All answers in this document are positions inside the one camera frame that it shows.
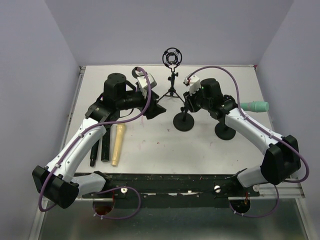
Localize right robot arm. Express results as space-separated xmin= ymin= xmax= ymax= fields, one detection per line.
xmin=183 ymin=75 xmax=301 ymax=196

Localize black glitter microphone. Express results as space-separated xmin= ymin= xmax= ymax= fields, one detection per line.
xmin=101 ymin=125 xmax=111 ymax=162

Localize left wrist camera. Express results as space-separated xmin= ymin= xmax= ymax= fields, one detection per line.
xmin=137 ymin=73 xmax=157 ymax=98

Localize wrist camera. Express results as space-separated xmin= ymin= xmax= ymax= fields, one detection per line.
xmin=183 ymin=74 xmax=201 ymax=96
xmin=137 ymin=73 xmax=157 ymax=98

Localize black tripod microphone stand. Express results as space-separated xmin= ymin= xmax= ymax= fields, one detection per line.
xmin=157 ymin=47 xmax=184 ymax=103

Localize round base microphone stand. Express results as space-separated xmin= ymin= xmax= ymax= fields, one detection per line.
xmin=131 ymin=66 xmax=141 ymax=79

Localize edge microphone stand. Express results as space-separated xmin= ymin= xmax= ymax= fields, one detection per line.
xmin=173 ymin=103 xmax=195 ymax=132

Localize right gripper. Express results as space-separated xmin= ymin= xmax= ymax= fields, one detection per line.
xmin=183 ymin=84 xmax=212 ymax=113

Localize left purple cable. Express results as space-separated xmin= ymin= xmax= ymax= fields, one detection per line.
xmin=37 ymin=66 xmax=152 ymax=221

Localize teal microphone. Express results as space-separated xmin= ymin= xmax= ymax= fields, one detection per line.
xmin=240 ymin=101 xmax=270 ymax=113

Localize small black microphone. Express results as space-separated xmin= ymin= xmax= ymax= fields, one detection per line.
xmin=89 ymin=140 xmax=100 ymax=167

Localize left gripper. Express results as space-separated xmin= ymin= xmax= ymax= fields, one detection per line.
xmin=117 ymin=88 xmax=167 ymax=120

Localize gold microphone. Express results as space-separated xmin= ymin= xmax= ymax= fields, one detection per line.
xmin=111 ymin=123 xmax=127 ymax=167

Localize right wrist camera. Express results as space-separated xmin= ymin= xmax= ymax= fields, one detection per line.
xmin=183 ymin=74 xmax=201 ymax=96

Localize black mounting rail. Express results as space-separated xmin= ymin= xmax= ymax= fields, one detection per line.
xmin=82 ymin=173 xmax=260 ymax=209

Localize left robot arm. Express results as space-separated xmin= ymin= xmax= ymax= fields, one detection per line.
xmin=32 ymin=67 xmax=166 ymax=209

